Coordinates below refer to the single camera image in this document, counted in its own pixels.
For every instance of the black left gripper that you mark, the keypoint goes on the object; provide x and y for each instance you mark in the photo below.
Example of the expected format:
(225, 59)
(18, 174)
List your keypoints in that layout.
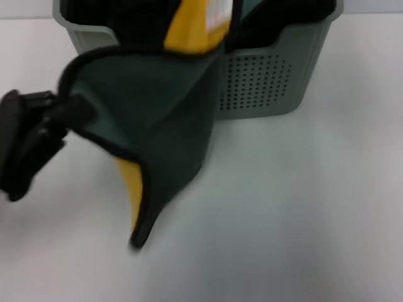
(11, 141)

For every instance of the dark green black-trimmed towel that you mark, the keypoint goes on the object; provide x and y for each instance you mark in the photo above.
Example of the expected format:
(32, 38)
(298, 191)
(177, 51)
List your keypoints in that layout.
(151, 126)

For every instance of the sage green perforated storage box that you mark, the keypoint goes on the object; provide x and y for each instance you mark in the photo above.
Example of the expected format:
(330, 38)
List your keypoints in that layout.
(299, 78)

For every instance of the black cloth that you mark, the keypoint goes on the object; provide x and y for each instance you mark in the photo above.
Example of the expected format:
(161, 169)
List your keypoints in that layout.
(258, 34)

